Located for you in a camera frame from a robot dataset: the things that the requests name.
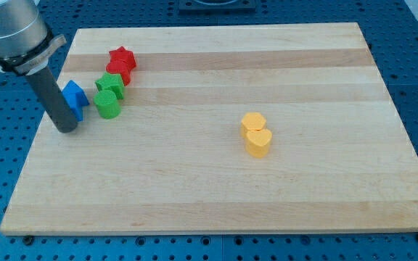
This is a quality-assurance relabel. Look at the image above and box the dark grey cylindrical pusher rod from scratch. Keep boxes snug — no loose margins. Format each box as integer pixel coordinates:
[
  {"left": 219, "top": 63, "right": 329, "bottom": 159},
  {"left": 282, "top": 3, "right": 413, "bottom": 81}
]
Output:
[{"left": 25, "top": 67, "right": 78, "bottom": 133}]

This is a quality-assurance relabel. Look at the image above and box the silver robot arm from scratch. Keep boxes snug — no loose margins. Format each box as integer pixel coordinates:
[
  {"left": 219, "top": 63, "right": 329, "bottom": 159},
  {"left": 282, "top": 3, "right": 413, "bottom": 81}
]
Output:
[{"left": 0, "top": 0, "right": 78, "bottom": 133}]

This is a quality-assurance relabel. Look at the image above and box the green circle block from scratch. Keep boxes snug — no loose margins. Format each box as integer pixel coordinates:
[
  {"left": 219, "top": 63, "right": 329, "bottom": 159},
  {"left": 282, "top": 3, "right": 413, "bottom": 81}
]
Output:
[{"left": 93, "top": 90, "right": 121, "bottom": 119}]

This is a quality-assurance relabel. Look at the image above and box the red circle block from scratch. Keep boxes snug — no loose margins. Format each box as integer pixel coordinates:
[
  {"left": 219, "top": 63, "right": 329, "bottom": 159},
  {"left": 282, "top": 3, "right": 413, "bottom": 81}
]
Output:
[{"left": 106, "top": 60, "right": 131, "bottom": 86}]

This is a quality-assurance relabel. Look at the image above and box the blue block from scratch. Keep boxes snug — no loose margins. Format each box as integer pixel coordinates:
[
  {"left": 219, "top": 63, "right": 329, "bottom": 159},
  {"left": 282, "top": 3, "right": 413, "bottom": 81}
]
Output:
[{"left": 62, "top": 80, "right": 89, "bottom": 122}]

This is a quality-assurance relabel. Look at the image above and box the green star block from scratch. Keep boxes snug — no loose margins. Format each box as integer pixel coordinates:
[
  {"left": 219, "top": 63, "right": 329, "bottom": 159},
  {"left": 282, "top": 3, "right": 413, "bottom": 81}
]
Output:
[{"left": 95, "top": 72, "right": 125, "bottom": 99}]

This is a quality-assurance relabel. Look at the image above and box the red star block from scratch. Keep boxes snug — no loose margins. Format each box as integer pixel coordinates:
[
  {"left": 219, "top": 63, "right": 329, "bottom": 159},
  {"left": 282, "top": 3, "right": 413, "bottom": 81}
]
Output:
[{"left": 109, "top": 46, "right": 136, "bottom": 70}]

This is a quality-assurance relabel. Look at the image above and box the wooden board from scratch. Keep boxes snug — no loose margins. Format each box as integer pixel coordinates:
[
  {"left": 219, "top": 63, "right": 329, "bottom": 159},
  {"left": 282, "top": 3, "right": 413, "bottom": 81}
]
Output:
[{"left": 0, "top": 22, "right": 418, "bottom": 236}]

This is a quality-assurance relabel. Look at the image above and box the dark mounting plate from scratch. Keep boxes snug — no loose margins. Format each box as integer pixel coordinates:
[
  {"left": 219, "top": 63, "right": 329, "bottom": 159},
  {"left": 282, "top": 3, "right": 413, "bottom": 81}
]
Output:
[{"left": 178, "top": 0, "right": 257, "bottom": 13}]

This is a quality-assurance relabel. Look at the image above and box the yellow hexagon block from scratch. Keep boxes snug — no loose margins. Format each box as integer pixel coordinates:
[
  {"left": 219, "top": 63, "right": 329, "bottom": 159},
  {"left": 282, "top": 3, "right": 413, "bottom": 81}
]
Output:
[{"left": 240, "top": 112, "right": 266, "bottom": 138}]

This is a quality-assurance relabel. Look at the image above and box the yellow heart block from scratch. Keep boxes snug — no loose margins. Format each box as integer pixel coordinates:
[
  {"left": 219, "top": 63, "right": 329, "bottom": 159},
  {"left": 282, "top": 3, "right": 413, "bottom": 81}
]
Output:
[{"left": 245, "top": 129, "right": 273, "bottom": 158}]

